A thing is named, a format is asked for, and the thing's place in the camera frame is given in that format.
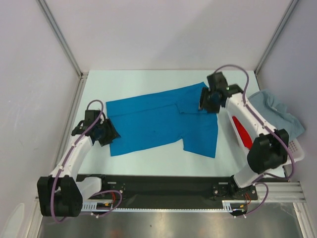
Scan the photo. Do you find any blue t shirt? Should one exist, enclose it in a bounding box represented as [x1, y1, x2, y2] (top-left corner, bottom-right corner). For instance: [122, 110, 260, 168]
[106, 82, 218, 158]

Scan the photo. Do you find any grey t shirt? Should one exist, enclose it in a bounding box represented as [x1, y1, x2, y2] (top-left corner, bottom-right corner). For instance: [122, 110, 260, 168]
[248, 90, 305, 141]

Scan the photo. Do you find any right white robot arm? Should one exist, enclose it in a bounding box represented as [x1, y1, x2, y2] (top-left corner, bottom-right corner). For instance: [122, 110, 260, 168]
[199, 71, 289, 199]

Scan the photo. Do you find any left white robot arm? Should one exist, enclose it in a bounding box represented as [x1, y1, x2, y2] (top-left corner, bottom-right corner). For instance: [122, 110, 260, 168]
[37, 110, 119, 218]

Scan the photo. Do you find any red t shirt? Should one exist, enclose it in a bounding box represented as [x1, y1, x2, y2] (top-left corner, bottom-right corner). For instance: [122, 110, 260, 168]
[232, 116, 253, 150]

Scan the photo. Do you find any white plastic basket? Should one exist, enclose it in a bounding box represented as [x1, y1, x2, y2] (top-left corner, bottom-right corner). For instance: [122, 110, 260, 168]
[226, 109, 305, 167]

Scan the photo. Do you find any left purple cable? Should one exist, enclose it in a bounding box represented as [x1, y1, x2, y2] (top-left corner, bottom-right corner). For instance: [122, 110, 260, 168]
[51, 99, 123, 224]

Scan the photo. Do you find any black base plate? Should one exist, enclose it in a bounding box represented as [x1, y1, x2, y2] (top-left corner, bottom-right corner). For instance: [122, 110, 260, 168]
[74, 173, 290, 210]

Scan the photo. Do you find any left aluminium frame post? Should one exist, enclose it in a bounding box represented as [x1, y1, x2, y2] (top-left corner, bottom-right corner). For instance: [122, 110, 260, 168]
[34, 0, 89, 79]

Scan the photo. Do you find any aluminium frame post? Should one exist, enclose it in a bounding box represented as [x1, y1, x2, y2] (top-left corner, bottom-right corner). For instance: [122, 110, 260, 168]
[254, 0, 301, 76]
[34, 0, 89, 79]

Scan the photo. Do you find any white slotted cable duct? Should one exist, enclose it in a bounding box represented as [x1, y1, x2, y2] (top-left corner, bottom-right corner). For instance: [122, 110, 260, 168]
[80, 200, 246, 213]

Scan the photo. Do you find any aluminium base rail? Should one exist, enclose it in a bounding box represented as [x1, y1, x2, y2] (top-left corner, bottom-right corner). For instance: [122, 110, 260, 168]
[34, 181, 307, 202]

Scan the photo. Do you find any right aluminium frame post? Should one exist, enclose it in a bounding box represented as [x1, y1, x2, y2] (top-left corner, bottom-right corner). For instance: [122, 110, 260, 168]
[254, 0, 301, 76]

